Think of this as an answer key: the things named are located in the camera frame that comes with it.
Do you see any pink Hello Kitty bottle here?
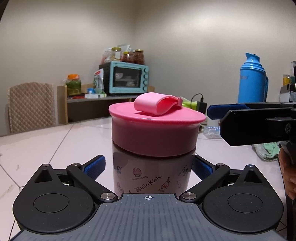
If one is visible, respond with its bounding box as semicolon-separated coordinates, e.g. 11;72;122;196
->
112;144;195;196

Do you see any pink bottle cap with strap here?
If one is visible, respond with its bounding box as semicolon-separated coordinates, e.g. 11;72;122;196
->
109;92;206;157

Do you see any person's right hand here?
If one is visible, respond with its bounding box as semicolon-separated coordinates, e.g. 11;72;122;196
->
279;148;296;200

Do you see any black power adapter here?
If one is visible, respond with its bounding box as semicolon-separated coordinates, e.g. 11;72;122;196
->
196;101;207;114

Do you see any green tissue box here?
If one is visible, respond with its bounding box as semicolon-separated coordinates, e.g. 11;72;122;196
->
182;100;197;110

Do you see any green cloth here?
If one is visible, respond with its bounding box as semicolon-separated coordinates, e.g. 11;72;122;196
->
252;142;280;162

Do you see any blue thermos flask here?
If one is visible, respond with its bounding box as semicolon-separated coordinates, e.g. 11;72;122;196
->
238;53;269;103

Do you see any wooden side shelf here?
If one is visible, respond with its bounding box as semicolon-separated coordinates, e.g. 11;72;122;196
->
56;85;138;125

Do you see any quilted beige chair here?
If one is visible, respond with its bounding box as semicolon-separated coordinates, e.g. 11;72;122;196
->
8;82;56;133

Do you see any orange lid pickle jar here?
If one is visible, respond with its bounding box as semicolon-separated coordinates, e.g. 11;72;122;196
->
66;74;81;96

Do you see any green white snack bag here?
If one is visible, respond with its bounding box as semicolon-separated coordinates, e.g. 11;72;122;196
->
93;69;104;94

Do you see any red chili jar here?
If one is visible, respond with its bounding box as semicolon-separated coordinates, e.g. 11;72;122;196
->
121;51;134;63
133;49;144;65

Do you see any teal toaster oven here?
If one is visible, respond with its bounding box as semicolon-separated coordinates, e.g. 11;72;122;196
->
99;61;149;96

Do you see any yellow lid glass jar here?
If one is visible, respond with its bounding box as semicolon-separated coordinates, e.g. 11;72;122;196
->
110;47;122;61

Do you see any black charging cable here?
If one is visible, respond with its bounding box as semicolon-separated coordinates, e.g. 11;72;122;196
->
190;93;204;108

